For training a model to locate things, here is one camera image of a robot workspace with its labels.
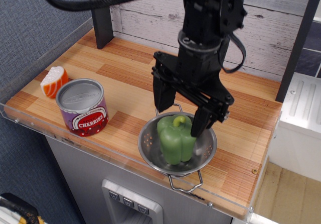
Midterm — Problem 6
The black support post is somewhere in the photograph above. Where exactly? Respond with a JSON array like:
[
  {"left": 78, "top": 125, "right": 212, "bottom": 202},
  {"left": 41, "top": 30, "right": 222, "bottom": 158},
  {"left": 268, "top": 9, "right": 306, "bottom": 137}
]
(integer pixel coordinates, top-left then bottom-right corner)
[
  {"left": 91, "top": 8, "right": 114, "bottom": 49},
  {"left": 275, "top": 0, "right": 320, "bottom": 103}
]

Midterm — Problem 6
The silver dispenser panel with buttons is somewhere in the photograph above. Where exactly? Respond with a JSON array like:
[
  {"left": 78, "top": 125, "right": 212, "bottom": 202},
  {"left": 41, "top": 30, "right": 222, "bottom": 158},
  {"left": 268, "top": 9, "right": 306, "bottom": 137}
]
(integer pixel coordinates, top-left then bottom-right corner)
[{"left": 101, "top": 179, "right": 164, "bottom": 223}]

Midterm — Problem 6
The grey toy fridge cabinet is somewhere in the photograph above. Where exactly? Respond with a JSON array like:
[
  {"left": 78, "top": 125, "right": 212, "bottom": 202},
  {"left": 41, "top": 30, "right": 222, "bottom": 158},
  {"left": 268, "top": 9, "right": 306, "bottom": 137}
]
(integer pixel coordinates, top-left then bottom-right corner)
[{"left": 47, "top": 137, "right": 232, "bottom": 223}]

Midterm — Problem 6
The yellow object at corner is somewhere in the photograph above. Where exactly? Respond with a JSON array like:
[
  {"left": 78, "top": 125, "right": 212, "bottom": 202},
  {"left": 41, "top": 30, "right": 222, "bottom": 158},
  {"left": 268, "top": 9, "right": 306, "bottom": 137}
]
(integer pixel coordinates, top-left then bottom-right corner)
[{"left": 19, "top": 216, "right": 45, "bottom": 224}]

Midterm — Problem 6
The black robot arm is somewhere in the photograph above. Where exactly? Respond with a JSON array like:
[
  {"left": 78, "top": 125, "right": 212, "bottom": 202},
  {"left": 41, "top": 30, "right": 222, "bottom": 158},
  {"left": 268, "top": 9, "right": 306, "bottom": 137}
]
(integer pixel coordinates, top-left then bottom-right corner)
[{"left": 152, "top": 0, "right": 247, "bottom": 137}]

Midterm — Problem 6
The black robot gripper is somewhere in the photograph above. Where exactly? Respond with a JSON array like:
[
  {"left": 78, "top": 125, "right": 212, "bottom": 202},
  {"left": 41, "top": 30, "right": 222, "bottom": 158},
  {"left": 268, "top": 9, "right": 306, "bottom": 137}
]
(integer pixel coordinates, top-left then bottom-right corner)
[{"left": 152, "top": 32, "right": 234, "bottom": 137}]

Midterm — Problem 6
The green toy bell pepper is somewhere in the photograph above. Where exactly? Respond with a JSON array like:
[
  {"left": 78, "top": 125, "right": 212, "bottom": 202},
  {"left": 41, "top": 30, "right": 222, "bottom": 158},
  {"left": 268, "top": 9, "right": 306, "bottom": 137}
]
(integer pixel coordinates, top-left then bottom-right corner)
[{"left": 157, "top": 114, "right": 196, "bottom": 165}]

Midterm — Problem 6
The steel colander with handles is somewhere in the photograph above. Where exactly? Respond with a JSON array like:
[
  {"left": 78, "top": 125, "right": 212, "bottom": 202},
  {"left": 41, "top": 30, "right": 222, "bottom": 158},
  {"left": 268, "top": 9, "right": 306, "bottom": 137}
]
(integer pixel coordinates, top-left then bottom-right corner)
[{"left": 138, "top": 110, "right": 217, "bottom": 193}]

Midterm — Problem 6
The orange white food wedge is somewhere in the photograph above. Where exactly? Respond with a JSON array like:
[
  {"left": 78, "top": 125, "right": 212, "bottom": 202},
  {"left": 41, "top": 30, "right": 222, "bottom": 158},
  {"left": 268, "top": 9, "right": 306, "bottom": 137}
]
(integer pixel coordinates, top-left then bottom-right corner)
[{"left": 40, "top": 66, "right": 69, "bottom": 98}]

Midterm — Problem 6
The toy cherries can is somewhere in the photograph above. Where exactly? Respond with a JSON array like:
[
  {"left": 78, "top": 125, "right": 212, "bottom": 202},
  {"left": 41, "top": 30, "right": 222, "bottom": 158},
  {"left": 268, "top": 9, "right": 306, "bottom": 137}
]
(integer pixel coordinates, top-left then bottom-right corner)
[{"left": 56, "top": 78, "right": 109, "bottom": 137}]

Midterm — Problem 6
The white toy sink unit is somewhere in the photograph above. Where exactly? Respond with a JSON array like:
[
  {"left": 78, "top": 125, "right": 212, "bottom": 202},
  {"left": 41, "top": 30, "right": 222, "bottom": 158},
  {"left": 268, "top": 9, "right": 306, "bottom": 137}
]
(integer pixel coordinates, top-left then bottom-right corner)
[{"left": 268, "top": 73, "right": 320, "bottom": 181}]

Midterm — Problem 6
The black left support post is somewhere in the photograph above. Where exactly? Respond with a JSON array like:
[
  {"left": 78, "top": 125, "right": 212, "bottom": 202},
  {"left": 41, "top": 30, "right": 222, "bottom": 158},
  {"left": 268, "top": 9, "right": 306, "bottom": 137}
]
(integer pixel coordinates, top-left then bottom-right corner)
[{"left": 91, "top": 8, "right": 114, "bottom": 49}]

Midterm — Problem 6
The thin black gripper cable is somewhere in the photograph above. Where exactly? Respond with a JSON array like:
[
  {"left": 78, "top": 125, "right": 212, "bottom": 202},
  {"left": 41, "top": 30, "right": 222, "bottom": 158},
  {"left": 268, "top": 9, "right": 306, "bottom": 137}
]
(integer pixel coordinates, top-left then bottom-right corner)
[{"left": 220, "top": 32, "right": 248, "bottom": 74}]

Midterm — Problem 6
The black right support post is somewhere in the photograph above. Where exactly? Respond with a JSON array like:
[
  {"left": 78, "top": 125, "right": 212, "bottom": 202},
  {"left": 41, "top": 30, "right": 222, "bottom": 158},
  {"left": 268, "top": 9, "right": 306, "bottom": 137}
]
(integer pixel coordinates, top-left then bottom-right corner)
[{"left": 275, "top": 0, "right": 320, "bottom": 103}]

